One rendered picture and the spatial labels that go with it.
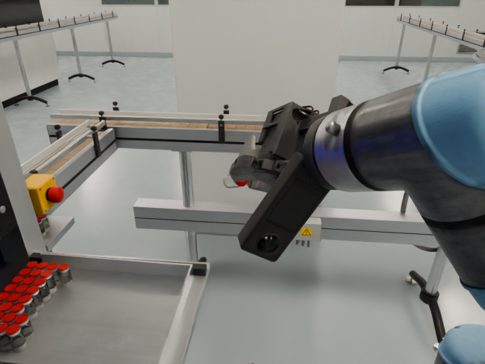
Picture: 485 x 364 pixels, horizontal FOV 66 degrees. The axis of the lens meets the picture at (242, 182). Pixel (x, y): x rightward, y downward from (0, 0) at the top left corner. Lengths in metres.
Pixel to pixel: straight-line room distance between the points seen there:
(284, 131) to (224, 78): 1.67
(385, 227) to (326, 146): 1.43
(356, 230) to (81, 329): 1.24
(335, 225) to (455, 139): 1.47
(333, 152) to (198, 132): 1.21
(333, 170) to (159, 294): 0.57
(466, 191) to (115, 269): 0.74
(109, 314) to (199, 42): 1.53
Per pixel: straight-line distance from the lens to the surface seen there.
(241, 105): 2.08
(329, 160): 0.32
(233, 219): 1.68
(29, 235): 0.97
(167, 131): 1.53
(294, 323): 1.94
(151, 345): 0.73
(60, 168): 1.30
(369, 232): 1.74
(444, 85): 0.26
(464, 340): 0.62
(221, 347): 1.84
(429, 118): 0.25
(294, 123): 0.41
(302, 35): 2.00
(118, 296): 0.83
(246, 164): 0.42
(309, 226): 1.63
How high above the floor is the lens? 1.44
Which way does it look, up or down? 28 degrees down
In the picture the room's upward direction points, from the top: straight up
